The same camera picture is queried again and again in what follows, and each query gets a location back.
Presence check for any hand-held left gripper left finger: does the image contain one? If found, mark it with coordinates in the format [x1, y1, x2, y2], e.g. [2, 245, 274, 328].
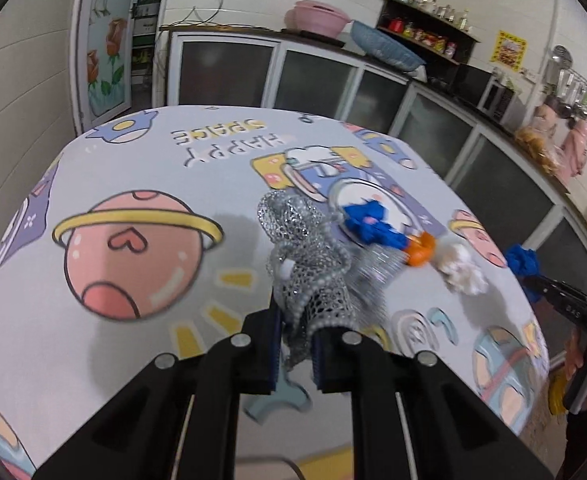
[33, 305, 281, 480]

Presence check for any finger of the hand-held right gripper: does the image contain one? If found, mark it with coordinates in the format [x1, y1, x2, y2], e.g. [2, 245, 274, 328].
[523, 274, 561, 306]

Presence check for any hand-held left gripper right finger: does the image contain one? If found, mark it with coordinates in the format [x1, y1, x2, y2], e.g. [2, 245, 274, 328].
[309, 327, 554, 480]

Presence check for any blue wrapper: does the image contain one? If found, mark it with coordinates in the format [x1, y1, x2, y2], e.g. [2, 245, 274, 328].
[504, 244, 541, 302]
[343, 199, 409, 251]

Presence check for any silver mesh cloth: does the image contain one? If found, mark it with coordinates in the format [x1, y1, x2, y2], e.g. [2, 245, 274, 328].
[257, 191, 409, 373]

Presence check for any yellow bag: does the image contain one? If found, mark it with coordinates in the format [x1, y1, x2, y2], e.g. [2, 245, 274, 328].
[547, 367, 570, 416]

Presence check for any white crumpled tissue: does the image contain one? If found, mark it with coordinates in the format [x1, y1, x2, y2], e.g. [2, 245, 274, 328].
[433, 242, 489, 296]

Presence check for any orange wrapper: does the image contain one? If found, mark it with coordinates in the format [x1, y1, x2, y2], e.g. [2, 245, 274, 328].
[406, 232, 437, 267]

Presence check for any bag of oranges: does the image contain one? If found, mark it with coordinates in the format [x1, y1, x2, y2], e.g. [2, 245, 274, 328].
[516, 125, 569, 178]

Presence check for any pink thermos bottle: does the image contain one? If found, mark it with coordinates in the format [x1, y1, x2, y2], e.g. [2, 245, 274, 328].
[561, 120, 587, 177]

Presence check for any microwave oven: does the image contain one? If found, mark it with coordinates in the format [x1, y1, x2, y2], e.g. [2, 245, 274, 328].
[478, 77, 517, 123]

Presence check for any row of hanging utensils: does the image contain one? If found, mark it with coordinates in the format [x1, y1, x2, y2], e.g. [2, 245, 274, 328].
[548, 45, 587, 136]

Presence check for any cartoon printed tablecloth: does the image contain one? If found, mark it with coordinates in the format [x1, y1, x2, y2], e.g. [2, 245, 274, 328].
[0, 105, 551, 480]

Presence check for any kitchen counter cabinet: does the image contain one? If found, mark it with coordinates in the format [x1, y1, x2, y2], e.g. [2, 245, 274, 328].
[166, 27, 587, 281]

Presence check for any dark spice rack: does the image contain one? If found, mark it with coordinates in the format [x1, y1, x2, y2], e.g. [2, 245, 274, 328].
[376, 0, 481, 66]

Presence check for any blue plastic basket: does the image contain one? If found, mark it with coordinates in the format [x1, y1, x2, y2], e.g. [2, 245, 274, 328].
[349, 20, 427, 73]

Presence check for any pink cooking pot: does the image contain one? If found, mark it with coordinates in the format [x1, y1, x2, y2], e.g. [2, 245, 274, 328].
[284, 0, 353, 38]

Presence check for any floral glass door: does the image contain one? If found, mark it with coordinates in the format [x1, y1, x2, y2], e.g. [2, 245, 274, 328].
[76, 0, 146, 133]

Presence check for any yellow wall poster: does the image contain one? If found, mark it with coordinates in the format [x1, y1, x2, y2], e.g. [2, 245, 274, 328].
[493, 30, 529, 68]

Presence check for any black power cable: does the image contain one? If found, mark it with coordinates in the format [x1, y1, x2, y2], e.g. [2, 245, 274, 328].
[160, 0, 226, 31]

